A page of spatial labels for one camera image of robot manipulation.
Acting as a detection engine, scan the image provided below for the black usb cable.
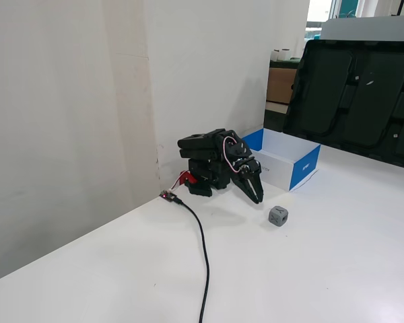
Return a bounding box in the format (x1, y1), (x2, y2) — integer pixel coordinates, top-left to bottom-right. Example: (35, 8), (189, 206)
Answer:
(174, 198), (211, 323)

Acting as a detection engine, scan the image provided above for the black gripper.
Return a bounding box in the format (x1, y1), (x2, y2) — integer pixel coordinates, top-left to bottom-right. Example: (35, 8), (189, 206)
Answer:
(232, 155), (265, 205)

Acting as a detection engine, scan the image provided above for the blue and white cardboard box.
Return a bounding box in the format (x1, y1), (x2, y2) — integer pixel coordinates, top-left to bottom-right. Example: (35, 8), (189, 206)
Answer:
(241, 127), (322, 193)

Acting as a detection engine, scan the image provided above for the dark green shelf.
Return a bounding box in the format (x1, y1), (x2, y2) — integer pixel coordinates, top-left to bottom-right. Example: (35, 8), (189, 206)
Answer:
(269, 57), (303, 71)

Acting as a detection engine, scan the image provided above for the small controller circuit board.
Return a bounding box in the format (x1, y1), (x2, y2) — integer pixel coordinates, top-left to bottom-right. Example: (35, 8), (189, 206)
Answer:
(158, 189), (184, 206)

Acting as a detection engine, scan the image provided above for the black plastic moulded tray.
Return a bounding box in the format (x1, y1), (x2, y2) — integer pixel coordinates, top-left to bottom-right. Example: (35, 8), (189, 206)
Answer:
(281, 39), (404, 171)

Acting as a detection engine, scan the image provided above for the gray flat panel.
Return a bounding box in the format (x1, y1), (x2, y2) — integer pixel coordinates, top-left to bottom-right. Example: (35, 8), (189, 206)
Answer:
(321, 15), (404, 43)

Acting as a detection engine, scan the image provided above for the red table clamp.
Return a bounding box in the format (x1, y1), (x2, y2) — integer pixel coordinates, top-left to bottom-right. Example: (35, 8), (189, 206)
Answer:
(177, 170), (199, 186)

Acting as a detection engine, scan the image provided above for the pink and white servo wire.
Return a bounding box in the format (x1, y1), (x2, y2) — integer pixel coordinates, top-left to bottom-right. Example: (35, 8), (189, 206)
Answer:
(222, 135), (244, 174)

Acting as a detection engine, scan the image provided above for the gray block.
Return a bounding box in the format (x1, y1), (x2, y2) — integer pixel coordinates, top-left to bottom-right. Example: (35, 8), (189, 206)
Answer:
(267, 205), (290, 228)

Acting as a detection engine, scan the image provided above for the brown cardboard box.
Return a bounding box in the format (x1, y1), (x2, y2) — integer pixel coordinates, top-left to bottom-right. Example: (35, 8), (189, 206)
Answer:
(266, 67), (298, 105)

